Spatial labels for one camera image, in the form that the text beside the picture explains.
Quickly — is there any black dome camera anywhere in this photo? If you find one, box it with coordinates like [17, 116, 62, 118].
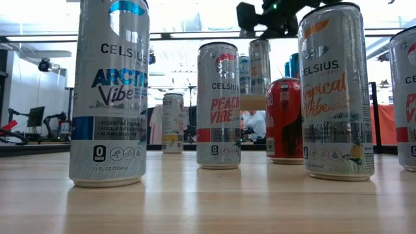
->
[38, 57, 53, 73]

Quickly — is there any Celsius Arctic Vibe can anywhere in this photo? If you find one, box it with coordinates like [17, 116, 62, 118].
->
[239, 55, 251, 96]
[68, 0, 151, 189]

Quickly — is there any person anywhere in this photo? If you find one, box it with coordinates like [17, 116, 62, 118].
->
[240, 109, 267, 144]

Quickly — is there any Celsius can with yellow band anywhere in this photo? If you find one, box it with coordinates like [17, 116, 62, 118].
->
[161, 92, 185, 155]

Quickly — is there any Celsius can with orange print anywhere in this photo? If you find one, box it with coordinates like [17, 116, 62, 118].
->
[248, 38, 272, 96]

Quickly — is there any red Coca-Cola can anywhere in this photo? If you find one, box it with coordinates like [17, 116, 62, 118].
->
[265, 76, 305, 165]

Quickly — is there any orange cloth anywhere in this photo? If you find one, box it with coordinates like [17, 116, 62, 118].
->
[370, 103, 399, 146]

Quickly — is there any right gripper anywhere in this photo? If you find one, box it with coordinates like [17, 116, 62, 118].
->
[236, 0, 302, 39]

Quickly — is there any black aluminium table frame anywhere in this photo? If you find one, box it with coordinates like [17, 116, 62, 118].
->
[0, 142, 399, 158]

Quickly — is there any Celsius Tropical Vibe can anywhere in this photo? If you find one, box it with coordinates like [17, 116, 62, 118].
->
[298, 1, 376, 182]

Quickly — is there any Celsius Peach Vibe can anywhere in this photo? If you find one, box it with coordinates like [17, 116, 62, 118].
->
[388, 25, 416, 172]
[196, 41, 242, 170]

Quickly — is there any white hanging cloth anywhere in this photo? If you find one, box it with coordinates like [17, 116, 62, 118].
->
[148, 103, 163, 146]

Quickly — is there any black monitor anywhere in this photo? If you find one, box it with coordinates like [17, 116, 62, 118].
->
[26, 105, 46, 128]

